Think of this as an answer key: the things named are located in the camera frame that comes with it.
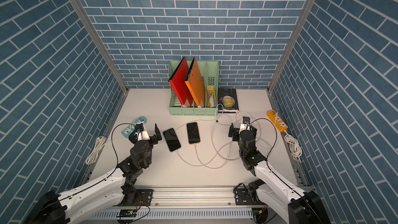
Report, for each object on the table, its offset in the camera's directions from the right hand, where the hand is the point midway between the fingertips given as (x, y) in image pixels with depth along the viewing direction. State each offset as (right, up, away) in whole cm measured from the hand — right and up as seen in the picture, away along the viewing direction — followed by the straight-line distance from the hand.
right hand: (241, 124), depth 84 cm
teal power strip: (-68, -7, +9) cm, 69 cm away
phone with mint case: (-40, -10, +6) cm, 41 cm away
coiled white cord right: (+32, -15, +3) cm, 35 cm away
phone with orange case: (-27, -9, +10) cm, 30 cm away
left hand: (-47, 0, -5) cm, 47 cm away
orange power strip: (+26, +3, +17) cm, 31 cm away
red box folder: (-36, +24, +2) cm, 43 cm away
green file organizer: (-17, +34, +24) cm, 45 cm away
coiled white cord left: (-83, -11, +7) cm, 84 cm away
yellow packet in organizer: (-16, +17, +28) cm, 36 cm away
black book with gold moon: (-4, +16, +28) cm, 33 cm away
